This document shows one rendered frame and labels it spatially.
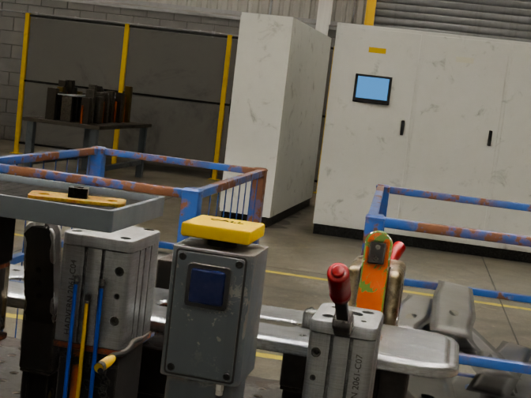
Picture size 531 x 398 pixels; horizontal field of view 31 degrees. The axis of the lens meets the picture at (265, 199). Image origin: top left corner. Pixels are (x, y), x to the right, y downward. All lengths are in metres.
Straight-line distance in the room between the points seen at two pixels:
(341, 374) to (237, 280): 0.21
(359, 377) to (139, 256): 0.26
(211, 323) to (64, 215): 0.15
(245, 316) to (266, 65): 8.25
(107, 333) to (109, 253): 0.08
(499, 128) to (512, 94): 0.33
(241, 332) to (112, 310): 0.23
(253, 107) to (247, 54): 0.50
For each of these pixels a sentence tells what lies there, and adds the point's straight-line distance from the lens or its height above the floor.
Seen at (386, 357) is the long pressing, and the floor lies 1.00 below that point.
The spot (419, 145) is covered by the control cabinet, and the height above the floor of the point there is 0.95.
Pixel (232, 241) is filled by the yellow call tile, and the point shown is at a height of 1.15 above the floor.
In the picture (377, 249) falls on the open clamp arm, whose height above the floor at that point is 1.09.
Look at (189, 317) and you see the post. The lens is 0.80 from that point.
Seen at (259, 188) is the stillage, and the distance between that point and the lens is 4.10.
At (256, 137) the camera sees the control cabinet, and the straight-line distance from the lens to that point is 9.02.
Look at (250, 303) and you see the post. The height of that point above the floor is 1.10.
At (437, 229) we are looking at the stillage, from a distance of 2.87.
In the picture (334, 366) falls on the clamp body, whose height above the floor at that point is 1.02.
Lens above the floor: 1.27
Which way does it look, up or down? 6 degrees down
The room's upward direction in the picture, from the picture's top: 7 degrees clockwise
